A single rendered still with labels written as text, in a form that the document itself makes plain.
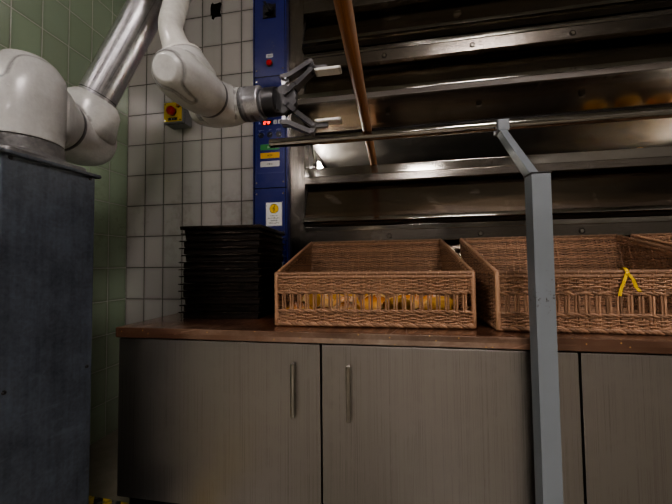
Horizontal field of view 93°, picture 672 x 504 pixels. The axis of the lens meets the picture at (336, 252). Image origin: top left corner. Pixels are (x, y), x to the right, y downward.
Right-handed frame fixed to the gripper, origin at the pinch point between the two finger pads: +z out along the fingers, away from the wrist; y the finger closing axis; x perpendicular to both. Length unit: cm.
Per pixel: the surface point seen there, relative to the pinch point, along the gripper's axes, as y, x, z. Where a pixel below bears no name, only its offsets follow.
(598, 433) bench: 83, -1, 58
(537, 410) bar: 77, 4, 44
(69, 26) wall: -54, -24, -114
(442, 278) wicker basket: 48, -8, 26
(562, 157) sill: 4, -55, 79
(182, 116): -24, -47, -80
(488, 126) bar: 4.4, -17.8, 42.0
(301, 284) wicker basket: 50, -7, -12
